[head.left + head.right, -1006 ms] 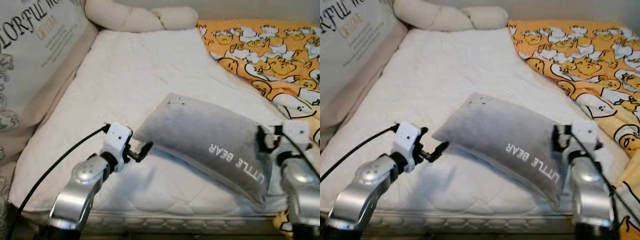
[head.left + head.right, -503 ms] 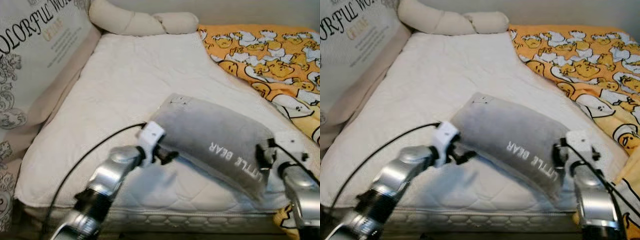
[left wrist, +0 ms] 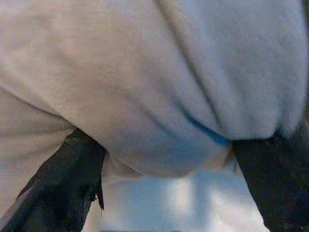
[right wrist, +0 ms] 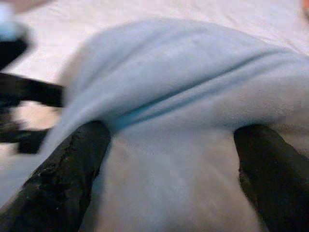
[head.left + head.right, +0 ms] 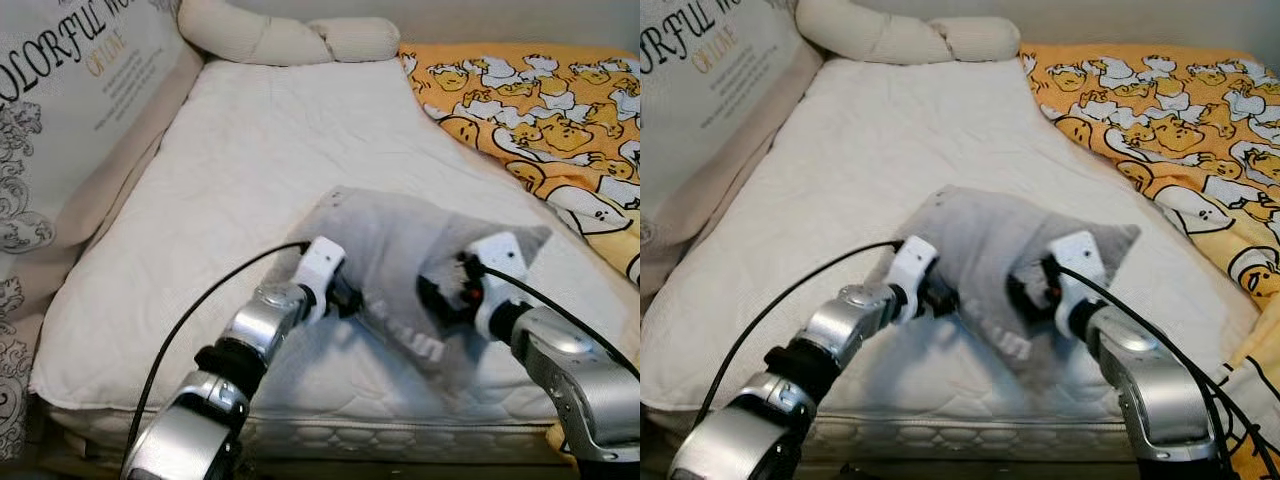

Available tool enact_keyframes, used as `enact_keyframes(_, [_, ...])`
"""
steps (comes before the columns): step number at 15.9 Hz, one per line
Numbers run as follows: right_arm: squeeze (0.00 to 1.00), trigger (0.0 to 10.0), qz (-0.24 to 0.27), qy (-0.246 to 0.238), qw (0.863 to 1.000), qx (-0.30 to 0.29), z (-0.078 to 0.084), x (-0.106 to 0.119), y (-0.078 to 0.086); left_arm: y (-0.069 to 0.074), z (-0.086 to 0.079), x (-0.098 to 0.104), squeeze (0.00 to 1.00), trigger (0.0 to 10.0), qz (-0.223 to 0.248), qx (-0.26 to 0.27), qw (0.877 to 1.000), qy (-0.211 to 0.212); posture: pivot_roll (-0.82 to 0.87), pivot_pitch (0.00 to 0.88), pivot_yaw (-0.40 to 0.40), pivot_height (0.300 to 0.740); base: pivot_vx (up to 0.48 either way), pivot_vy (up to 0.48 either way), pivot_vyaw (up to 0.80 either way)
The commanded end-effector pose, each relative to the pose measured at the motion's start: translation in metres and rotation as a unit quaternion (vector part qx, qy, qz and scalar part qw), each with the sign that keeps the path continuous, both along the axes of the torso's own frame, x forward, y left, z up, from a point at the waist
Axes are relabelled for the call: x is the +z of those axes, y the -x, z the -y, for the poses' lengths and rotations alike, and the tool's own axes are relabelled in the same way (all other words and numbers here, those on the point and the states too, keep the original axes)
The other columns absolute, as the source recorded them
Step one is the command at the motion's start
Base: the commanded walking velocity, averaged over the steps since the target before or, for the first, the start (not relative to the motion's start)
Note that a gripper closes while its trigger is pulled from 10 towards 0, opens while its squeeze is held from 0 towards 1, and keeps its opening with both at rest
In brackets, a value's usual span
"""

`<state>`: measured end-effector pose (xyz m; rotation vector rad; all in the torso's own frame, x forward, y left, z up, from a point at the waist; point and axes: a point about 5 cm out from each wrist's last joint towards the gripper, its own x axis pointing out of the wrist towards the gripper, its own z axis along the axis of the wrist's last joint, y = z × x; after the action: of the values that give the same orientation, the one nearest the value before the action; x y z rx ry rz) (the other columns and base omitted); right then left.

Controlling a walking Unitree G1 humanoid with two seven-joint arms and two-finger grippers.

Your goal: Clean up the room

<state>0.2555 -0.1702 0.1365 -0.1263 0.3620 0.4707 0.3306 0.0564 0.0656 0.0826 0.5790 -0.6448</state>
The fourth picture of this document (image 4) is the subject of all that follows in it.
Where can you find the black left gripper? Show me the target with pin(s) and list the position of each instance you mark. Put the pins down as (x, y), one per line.
(12, 53)

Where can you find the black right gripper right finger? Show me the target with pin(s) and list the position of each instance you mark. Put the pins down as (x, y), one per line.
(277, 183)

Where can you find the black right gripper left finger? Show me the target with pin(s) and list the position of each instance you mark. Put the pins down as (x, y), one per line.
(55, 188)

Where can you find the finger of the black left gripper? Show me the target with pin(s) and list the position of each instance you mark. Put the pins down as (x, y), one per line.
(24, 141)

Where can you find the grey plush lettered pillow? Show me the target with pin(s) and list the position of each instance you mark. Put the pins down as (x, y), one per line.
(169, 84)

